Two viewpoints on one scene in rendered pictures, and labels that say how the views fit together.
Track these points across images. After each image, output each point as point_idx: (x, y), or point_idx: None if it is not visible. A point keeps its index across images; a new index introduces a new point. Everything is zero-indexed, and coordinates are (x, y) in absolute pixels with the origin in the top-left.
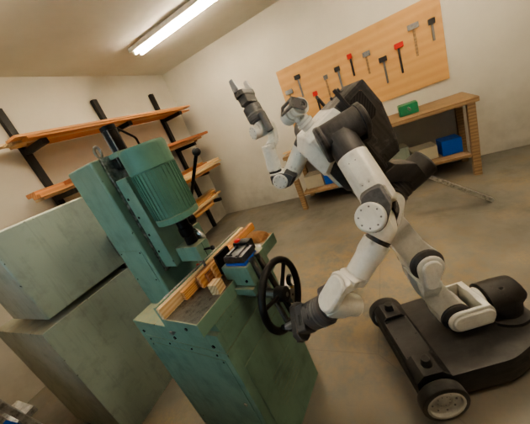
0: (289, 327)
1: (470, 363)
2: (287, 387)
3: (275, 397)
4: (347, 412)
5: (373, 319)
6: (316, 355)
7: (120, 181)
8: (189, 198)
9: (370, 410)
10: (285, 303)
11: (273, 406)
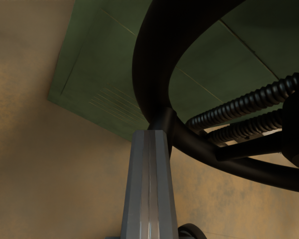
0: (128, 172)
1: None
2: (107, 105)
3: (88, 86)
4: (88, 172)
5: (186, 230)
6: None
7: None
8: None
9: (85, 201)
10: (245, 127)
11: (77, 82)
